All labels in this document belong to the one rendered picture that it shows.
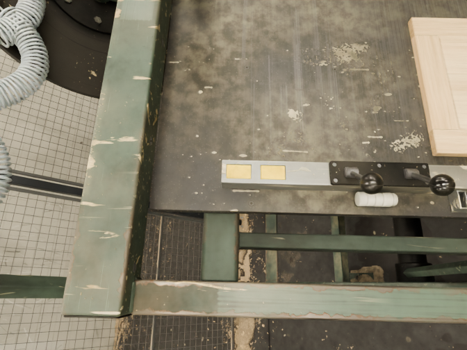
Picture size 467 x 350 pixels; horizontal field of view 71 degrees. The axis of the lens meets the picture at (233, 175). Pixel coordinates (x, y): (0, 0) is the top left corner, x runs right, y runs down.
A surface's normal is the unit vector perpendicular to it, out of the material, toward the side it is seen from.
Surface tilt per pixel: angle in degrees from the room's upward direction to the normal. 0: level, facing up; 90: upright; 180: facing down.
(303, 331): 0
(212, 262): 50
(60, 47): 90
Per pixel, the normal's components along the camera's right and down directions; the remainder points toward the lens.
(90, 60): 0.65, -0.24
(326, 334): -0.77, -0.23
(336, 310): 0.00, -0.33
